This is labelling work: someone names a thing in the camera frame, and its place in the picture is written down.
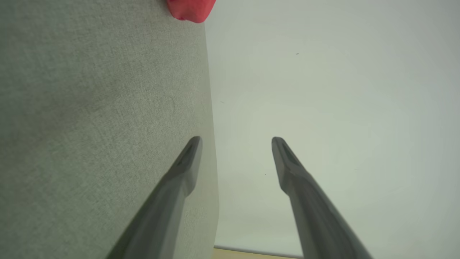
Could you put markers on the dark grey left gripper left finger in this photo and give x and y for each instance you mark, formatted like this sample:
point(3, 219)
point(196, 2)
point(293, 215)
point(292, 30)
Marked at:
point(169, 201)

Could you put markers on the crumpled red shorts white stripes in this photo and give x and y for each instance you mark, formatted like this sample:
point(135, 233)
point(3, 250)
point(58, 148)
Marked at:
point(190, 9)

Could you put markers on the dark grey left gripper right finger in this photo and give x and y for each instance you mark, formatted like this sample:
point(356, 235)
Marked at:
point(309, 208)

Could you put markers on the grey fabric mat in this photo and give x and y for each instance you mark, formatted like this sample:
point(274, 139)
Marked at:
point(90, 126)

